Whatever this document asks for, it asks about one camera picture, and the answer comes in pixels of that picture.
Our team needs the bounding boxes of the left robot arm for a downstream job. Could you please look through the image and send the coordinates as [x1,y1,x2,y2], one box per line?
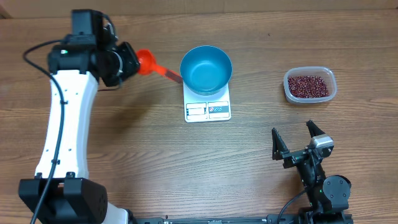
[18,9,140,223]

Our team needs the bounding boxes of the orange measuring scoop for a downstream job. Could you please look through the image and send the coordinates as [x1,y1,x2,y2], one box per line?
[136,49,183,84]

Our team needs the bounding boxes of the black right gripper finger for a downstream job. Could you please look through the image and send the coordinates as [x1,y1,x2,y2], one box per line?
[272,128,290,160]
[306,120,325,138]

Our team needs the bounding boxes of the red beans in container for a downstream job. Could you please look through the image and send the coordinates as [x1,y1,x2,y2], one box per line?
[288,76,330,98]

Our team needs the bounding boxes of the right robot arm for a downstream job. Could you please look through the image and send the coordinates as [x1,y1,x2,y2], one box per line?
[272,120,353,223]

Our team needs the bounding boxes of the blue metal bowl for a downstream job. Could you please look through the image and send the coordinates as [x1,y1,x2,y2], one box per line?
[180,45,233,96]

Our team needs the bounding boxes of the clear plastic container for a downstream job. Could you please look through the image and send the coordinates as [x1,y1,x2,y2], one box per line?
[283,67,338,104]

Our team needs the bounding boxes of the white digital kitchen scale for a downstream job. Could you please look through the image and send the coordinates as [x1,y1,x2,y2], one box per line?
[183,84,231,123]

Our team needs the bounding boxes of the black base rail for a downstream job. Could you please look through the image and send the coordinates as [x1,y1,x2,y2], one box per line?
[129,215,302,224]

